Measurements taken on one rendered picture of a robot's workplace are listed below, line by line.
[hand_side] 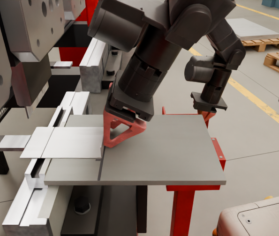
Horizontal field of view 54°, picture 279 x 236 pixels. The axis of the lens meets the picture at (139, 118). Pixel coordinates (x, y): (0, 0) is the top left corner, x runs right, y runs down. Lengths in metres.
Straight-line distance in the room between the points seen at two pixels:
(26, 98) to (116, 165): 0.16
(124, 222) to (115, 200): 0.05
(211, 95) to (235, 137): 1.48
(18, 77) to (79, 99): 0.31
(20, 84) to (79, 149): 0.14
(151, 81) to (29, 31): 0.17
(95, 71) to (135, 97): 0.49
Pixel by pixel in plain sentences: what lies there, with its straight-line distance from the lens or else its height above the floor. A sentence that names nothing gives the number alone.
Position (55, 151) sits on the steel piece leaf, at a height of 1.00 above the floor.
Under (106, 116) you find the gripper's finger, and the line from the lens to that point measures 0.39.
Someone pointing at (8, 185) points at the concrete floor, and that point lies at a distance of 1.96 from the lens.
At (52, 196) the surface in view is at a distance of 0.44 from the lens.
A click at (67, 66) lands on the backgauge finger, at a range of 0.78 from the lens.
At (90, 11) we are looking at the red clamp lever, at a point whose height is 1.18.
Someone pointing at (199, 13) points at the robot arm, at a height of 1.22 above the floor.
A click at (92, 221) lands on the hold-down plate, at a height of 0.90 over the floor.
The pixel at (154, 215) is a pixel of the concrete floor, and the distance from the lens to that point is 1.63.
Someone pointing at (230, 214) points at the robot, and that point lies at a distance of 1.34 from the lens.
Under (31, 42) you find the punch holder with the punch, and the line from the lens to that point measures 0.31.
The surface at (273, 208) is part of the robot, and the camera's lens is 1.43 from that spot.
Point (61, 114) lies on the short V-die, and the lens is 0.58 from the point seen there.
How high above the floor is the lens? 1.29
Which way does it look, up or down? 33 degrees down
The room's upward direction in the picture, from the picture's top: straight up
